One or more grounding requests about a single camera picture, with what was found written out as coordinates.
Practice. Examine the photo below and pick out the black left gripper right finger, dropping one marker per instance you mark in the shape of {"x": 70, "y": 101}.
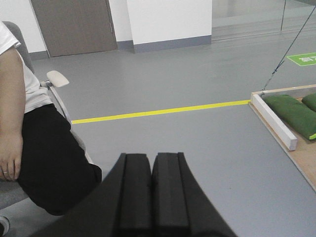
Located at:
{"x": 181, "y": 208}

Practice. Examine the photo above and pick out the yellow floor tape line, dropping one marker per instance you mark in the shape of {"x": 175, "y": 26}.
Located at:
{"x": 161, "y": 112}

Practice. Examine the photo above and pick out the seated person's hand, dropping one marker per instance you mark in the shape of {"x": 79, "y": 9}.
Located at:
{"x": 11, "y": 146}

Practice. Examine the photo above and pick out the brown wooden room door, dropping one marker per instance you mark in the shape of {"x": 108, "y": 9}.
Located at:
{"x": 72, "y": 27}

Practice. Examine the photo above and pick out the door platform wooden base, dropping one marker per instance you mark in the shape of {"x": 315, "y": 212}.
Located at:
{"x": 301, "y": 151}

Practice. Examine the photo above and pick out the green sandbag right of pair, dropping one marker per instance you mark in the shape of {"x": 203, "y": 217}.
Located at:
{"x": 310, "y": 101}

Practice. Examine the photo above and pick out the green sandbag left of pair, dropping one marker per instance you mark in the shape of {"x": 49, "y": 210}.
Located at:
{"x": 296, "y": 114}

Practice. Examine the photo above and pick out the green floor sign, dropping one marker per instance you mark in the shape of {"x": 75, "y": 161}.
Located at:
{"x": 306, "y": 59}

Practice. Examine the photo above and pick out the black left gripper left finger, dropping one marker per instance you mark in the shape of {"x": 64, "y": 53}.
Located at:
{"x": 119, "y": 207}

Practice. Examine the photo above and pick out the green sandbag of pair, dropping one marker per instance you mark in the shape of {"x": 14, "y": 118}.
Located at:
{"x": 310, "y": 101}
{"x": 296, "y": 114}

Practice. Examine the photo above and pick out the seated person black trousers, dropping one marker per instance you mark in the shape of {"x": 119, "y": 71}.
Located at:
{"x": 37, "y": 138}

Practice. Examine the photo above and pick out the white pillar grey skirting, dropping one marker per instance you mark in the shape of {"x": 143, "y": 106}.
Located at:
{"x": 168, "y": 24}

